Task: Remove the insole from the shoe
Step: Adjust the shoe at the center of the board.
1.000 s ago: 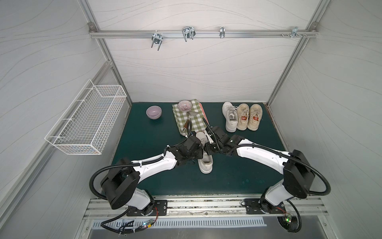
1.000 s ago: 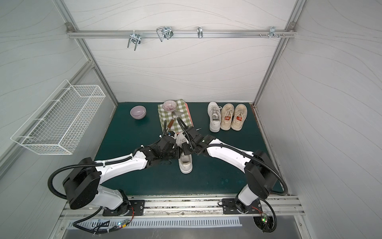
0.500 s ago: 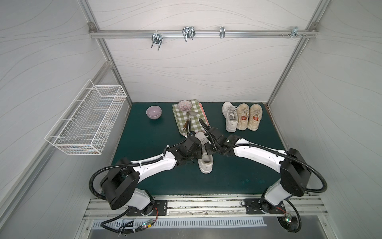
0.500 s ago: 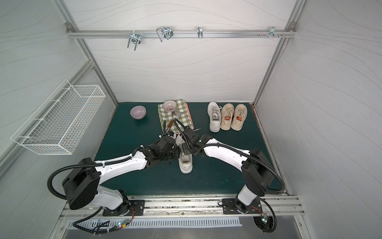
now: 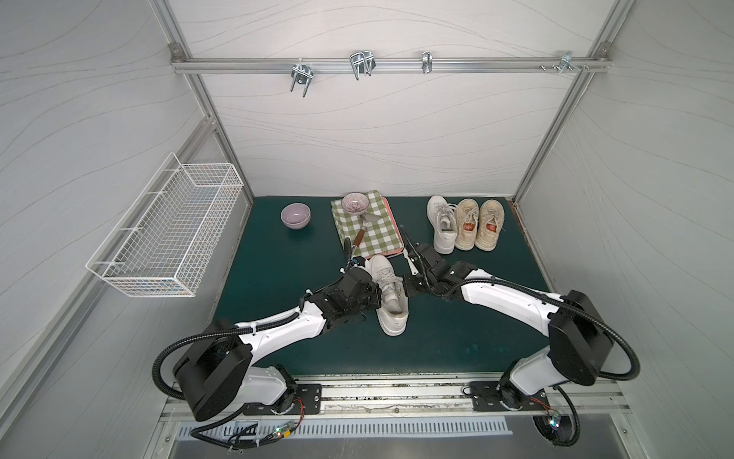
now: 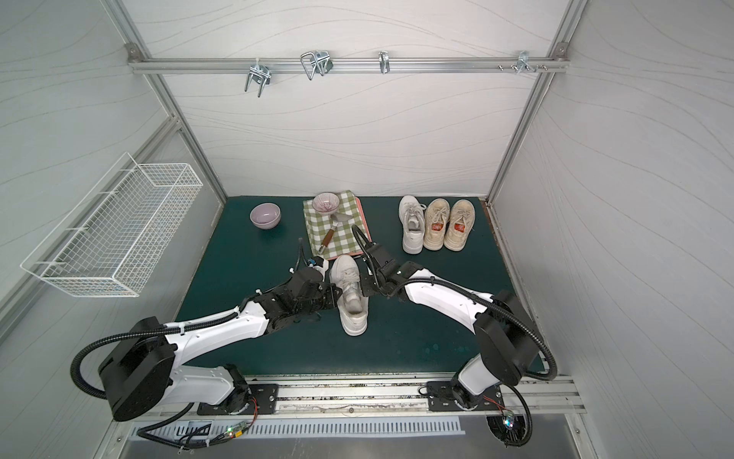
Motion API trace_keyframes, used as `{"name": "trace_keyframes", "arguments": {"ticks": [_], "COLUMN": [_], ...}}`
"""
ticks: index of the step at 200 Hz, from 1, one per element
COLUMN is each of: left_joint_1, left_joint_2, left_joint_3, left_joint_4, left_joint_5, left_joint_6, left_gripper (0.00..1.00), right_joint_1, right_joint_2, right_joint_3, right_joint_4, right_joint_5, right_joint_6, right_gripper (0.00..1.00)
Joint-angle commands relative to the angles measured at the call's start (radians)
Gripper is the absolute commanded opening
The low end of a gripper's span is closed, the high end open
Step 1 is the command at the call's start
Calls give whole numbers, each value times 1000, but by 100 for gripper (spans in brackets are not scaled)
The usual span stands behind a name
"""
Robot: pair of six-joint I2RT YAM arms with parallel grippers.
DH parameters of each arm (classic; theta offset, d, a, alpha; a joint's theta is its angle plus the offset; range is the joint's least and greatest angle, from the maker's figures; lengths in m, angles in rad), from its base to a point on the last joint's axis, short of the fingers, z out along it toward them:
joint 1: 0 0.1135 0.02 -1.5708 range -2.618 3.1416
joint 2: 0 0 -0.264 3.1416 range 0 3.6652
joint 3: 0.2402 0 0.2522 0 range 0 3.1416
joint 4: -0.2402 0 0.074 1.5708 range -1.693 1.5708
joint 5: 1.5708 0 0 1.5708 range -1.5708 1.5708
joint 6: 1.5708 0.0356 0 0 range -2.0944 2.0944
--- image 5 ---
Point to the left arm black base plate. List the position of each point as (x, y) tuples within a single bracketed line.
[(299, 398)]

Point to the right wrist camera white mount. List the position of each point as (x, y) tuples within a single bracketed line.
[(411, 261)]

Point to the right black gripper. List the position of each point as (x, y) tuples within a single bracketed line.
[(422, 272)]

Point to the beige sneaker right one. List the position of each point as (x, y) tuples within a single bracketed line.
[(490, 224)]

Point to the beige sneaker one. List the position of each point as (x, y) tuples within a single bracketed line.
[(467, 219), (490, 224)]

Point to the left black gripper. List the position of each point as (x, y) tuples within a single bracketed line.
[(364, 284)]

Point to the pink speckled bowl on cloth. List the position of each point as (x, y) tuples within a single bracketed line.
[(355, 203)]

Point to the purple bowl on table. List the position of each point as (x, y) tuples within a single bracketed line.
[(296, 216)]

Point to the white vent strip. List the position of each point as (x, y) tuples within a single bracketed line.
[(353, 428)]

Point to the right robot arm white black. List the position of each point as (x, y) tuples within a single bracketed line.
[(577, 345)]

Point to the white sneaker with laces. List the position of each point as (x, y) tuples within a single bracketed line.
[(393, 312)]

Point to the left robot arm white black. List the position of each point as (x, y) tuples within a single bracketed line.
[(220, 362)]

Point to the metal spatula wooden handle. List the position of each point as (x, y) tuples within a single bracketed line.
[(365, 220)]

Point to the green white checkered cloth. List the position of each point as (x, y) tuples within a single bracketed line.
[(380, 237)]

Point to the aluminium cross rail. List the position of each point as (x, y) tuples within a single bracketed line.
[(397, 65)]

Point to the metal hook bracket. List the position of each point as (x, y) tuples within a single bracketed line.
[(362, 63), (427, 62), (302, 75), (565, 65)]

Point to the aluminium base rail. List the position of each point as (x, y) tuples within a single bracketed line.
[(429, 395)]

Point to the pink tray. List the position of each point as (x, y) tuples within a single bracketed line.
[(399, 250)]

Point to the white wire basket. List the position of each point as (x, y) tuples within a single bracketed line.
[(162, 245)]

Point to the beige sneaker left one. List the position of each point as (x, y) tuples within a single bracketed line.
[(467, 219)]

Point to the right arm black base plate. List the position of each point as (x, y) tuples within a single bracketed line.
[(490, 396)]

